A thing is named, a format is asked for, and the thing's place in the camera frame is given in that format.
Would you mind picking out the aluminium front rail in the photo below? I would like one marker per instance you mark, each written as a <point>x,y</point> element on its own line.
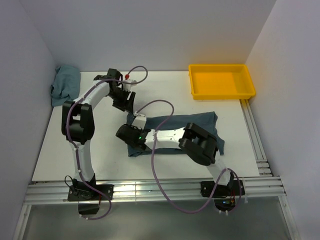
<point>47,193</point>

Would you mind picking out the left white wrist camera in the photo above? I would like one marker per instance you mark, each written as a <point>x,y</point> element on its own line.
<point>128,83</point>

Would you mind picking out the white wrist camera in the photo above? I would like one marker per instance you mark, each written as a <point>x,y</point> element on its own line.
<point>139,120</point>
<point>128,83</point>

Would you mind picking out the yellow plastic tray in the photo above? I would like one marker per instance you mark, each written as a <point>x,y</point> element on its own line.
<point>220,82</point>

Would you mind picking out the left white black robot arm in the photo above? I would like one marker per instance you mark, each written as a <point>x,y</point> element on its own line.
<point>77,123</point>

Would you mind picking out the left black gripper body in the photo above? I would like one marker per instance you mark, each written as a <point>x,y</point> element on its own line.
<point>120,97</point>

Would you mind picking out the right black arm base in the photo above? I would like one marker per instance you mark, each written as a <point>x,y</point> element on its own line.
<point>224,196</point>

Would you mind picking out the light blue crumpled t-shirt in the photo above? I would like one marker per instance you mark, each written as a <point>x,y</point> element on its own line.
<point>66,85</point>

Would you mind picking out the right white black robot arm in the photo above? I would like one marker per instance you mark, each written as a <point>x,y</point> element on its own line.
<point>192,140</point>

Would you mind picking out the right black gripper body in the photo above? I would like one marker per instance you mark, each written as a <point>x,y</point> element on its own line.
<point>134,128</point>

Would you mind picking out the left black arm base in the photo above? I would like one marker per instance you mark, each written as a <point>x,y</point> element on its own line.
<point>90,193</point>

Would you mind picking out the dark teal t-shirt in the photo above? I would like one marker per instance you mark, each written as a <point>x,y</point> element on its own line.
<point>206,120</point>

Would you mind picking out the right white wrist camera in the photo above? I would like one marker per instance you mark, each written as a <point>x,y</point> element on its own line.
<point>139,120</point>

